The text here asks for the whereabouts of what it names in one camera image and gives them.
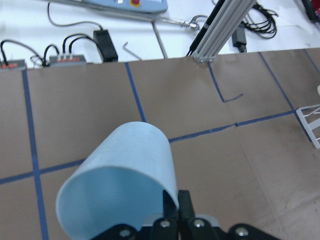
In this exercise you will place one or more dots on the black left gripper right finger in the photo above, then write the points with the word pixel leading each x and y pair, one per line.
pixel 206 227

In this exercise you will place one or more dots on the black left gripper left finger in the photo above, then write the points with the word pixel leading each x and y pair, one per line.
pixel 157 227

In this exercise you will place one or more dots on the light blue cup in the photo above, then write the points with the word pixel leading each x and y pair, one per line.
pixel 121 182

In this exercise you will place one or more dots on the metal hex key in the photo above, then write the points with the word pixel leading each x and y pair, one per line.
pixel 126 49

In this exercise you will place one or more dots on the black power adapter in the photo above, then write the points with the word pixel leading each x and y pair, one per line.
pixel 105 45

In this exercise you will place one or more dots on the grabber reach tool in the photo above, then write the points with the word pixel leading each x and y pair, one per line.
pixel 150 17

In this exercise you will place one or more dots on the white wire cup rack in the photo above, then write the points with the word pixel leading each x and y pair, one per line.
pixel 309 117

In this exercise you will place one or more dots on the aluminium frame post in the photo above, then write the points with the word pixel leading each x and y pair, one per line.
pixel 218 28

